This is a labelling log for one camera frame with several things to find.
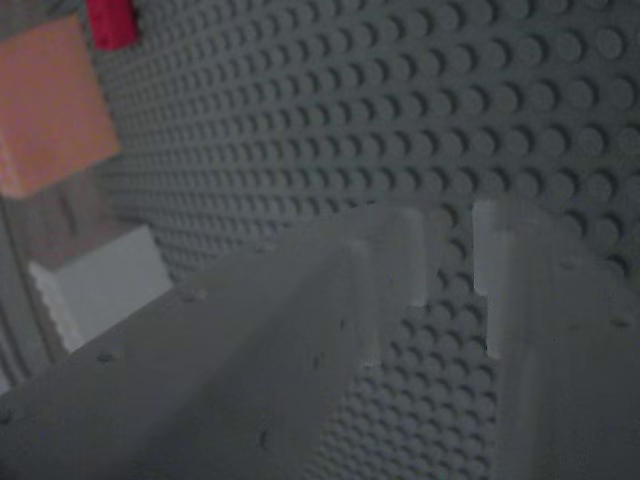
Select white plastic brick box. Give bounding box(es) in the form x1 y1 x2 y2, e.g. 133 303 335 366
27 224 174 354

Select orange plastic brick box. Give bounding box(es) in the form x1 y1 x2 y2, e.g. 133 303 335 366
0 12 123 201

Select grey studded baseplate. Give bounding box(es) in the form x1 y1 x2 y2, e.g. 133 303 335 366
89 0 640 480

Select dark red plastic brick box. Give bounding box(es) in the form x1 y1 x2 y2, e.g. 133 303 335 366
85 0 141 52

